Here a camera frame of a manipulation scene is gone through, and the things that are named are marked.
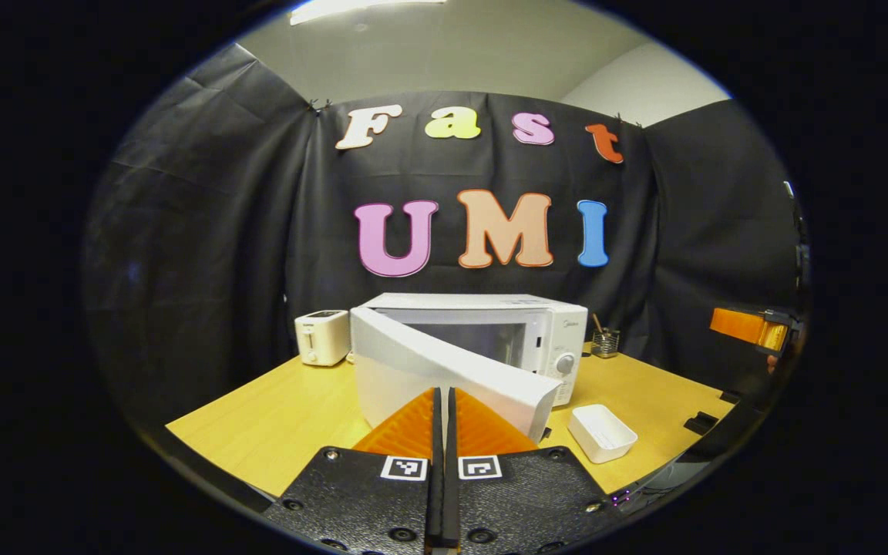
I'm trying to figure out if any white rectangular dish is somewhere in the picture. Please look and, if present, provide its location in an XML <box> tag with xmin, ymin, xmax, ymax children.
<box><xmin>567</xmin><ymin>403</ymin><xmax>639</xmax><ymax>464</ymax></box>

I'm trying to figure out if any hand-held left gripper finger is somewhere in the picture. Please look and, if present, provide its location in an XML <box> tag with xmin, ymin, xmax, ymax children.
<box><xmin>444</xmin><ymin>387</ymin><xmax>622</xmax><ymax>555</ymax></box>
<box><xmin>263</xmin><ymin>387</ymin><xmax>445</xmax><ymax>555</ymax></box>

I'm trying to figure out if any white toaster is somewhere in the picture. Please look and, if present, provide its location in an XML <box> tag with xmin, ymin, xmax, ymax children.
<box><xmin>294</xmin><ymin>309</ymin><xmax>351</xmax><ymax>367</ymax></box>

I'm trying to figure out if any ceiling light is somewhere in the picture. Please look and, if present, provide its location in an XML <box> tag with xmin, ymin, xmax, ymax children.
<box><xmin>288</xmin><ymin>0</ymin><xmax>449</xmax><ymax>26</ymax></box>

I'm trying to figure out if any white microwave oven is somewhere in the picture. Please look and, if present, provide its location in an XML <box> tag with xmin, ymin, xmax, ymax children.
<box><xmin>349</xmin><ymin>292</ymin><xmax>590</xmax><ymax>444</ymax></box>

